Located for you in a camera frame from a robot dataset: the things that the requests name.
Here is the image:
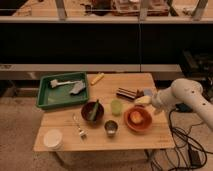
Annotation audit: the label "striped brown box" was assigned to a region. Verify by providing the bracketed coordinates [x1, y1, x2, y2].
[116, 89, 136, 100]

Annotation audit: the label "yellow toy banana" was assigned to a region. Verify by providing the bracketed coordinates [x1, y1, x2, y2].
[91, 73, 104, 85]

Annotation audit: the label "wooden table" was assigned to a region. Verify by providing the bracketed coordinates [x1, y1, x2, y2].
[34, 73, 174, 153]

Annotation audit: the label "light green plastic cup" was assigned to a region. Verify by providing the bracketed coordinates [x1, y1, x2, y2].
[111, 99, 123, 116]

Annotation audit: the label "grey cloth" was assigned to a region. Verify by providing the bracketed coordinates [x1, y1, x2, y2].
[70, 82, 85, 95]

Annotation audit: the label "dark brown bowl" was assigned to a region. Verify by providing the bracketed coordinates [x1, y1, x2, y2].
[81, 102, 104, 125]

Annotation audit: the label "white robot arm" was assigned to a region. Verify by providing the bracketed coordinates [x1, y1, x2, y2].
[134, 78, 213, 131]

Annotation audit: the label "green plastic tray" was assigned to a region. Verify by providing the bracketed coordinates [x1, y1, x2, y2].
[37, 72, 89, 110]

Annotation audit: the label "blue sponge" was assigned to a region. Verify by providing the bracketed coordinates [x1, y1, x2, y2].
[143, 88, 153, 97]

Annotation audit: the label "small metal cup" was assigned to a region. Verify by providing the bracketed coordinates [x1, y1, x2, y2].
[104, 120, 118, 136]

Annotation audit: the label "white paper cup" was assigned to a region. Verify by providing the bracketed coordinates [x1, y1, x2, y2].
[43, 129, 63, 150]

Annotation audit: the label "green vegetable stick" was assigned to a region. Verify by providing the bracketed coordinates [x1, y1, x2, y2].
[89, 100, 99, 121]

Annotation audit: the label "red brown toy block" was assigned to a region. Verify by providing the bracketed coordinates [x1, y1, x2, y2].
[135, 90, 144, 98]

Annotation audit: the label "black cables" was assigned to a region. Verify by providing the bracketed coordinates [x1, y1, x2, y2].
[149, 108, 213, 171]

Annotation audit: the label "black power adapter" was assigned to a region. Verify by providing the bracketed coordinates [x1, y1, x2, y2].
[188, 149, 201, 167]

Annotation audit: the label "orange fruit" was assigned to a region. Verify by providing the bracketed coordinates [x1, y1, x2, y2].
[130, 111, 143, 124]

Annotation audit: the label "orange bowl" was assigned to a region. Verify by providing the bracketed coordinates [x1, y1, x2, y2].
[124, 106, 152, 133]

